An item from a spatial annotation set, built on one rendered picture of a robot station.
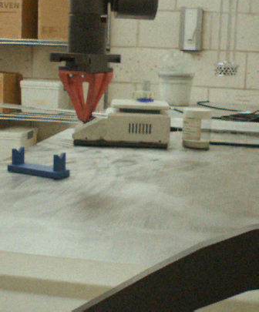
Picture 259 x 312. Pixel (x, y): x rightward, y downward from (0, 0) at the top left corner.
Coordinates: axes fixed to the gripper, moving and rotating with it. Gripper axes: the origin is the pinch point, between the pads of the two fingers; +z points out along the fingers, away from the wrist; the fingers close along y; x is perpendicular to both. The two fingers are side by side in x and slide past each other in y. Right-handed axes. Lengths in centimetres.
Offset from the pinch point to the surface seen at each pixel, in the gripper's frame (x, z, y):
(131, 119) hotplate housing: 8.0, 4.3, 31.1
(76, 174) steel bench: 2.6, 9.8, 2.5
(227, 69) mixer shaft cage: 2, -5, 74
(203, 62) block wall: 78, -2, 265
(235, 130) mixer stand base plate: -3, 10, 68
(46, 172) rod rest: 5.1, 9.1, -2.1
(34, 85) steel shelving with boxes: 160, 15, 204
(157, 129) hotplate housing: 3.1, 6.2, 33.6
